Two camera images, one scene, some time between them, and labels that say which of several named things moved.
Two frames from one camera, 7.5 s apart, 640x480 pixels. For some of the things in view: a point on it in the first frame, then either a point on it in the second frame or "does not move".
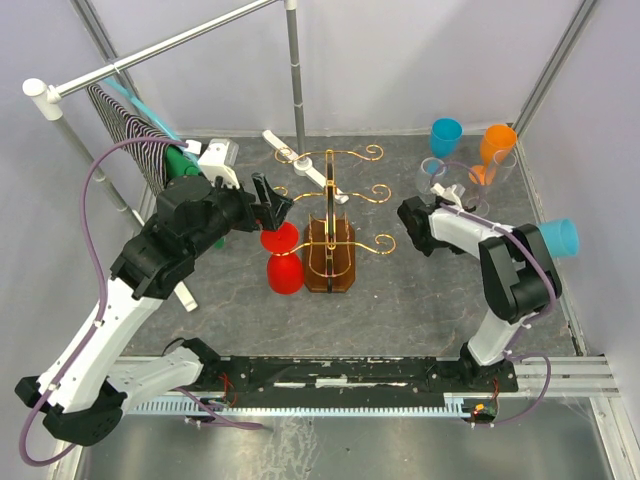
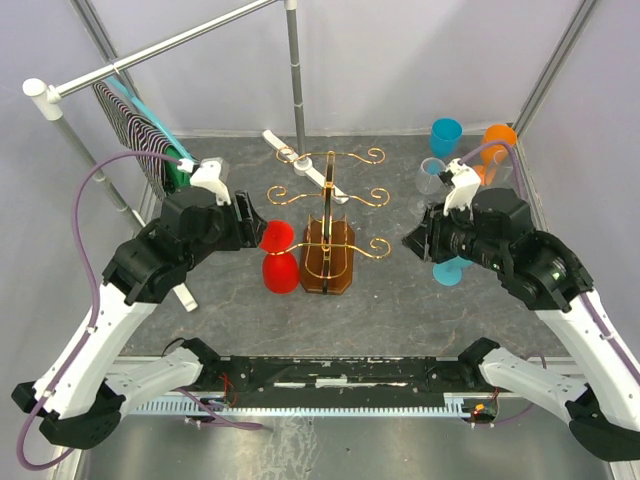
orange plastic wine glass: (496, 142) does not move
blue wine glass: (445, 137) does not move
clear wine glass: (431, 167) does not move
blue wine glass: (562, 237) -> (449, 271)
